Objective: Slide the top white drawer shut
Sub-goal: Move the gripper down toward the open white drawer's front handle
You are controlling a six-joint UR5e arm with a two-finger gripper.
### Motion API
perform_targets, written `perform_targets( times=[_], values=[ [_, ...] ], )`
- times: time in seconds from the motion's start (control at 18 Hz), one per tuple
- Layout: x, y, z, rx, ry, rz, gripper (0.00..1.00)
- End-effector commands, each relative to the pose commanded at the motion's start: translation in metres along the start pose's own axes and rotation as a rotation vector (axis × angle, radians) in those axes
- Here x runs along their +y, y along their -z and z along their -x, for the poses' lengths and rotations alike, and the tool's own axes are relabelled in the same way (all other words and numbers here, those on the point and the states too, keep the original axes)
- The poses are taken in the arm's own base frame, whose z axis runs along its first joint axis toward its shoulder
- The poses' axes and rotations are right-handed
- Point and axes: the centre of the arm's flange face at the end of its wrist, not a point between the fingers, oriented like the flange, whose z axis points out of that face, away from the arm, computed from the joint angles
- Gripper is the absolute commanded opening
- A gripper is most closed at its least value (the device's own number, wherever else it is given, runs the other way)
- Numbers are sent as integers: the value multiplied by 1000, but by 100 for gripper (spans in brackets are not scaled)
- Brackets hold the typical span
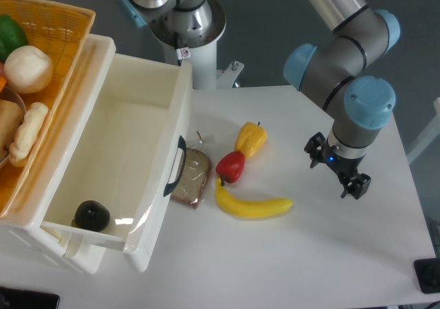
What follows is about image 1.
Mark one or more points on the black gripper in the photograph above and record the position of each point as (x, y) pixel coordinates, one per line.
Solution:
(354, 184)

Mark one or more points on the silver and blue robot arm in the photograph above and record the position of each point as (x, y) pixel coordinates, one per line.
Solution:
(330, 77)

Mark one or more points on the white top drawer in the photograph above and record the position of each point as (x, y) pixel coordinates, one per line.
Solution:
(126, 155)

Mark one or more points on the dark avocado in drawer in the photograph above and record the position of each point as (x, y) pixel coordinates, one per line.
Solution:
(92, 216)

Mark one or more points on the white drawer cabinet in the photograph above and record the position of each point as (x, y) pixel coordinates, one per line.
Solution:
(23, 235)

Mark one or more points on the yellow banana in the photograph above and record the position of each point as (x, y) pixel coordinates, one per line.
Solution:
(249, 209)

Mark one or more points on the yellow bell pepper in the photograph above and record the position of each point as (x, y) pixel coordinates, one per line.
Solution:
(250, 139)

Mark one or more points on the red bell pepper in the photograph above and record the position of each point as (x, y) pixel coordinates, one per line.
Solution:
(230, 167)

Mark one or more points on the black device at right edge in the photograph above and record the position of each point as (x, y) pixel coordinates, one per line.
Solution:
(427, 272)

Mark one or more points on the wrapped brown bread slice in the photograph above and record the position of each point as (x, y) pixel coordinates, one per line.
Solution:
(197, 168)

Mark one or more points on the yellow wicker basket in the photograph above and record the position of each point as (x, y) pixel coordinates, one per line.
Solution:
(59, 30)

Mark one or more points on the pale twisted bread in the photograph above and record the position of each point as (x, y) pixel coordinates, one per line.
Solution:
(27, 133)

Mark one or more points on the white round bun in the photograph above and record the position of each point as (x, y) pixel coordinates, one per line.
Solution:
(28, 70)

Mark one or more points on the beige bread loaf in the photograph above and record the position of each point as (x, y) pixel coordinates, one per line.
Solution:
(11, 119)

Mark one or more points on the green bell pepper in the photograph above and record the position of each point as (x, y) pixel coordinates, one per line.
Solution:
(12, 36)

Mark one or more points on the black object bottom left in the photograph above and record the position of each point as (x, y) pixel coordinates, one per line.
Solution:
(15, 299)

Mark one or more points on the dark blue drawer handle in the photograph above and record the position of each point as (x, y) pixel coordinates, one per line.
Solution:
(171, 186)

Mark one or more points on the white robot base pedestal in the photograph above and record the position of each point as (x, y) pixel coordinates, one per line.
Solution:
(192, 36)

